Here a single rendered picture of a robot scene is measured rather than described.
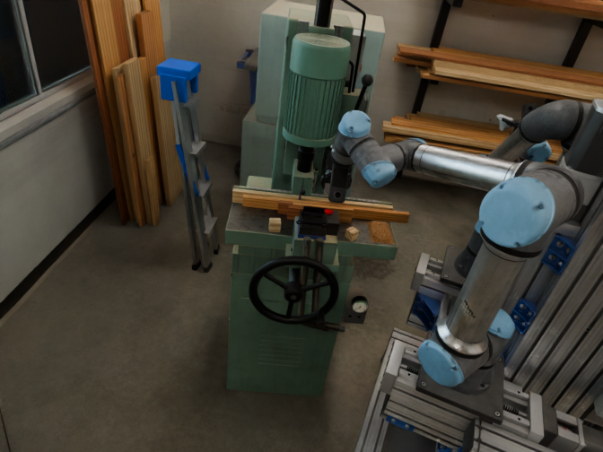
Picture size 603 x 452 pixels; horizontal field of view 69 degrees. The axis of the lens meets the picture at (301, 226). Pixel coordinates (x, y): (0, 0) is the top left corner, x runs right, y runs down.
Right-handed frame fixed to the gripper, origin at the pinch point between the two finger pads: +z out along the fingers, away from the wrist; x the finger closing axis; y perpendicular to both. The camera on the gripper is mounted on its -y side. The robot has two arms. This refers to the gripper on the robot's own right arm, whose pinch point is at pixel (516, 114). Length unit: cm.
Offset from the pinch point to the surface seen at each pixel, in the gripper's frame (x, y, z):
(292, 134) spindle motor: -85, -11, -58
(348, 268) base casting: -65, 37, -65
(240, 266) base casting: -103, 36, -70
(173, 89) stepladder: -151, -5, 4
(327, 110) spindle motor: -74, -19, -59
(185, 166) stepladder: -152, 35, 5
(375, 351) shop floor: -48, 118, -31
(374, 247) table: -56, 28, -64
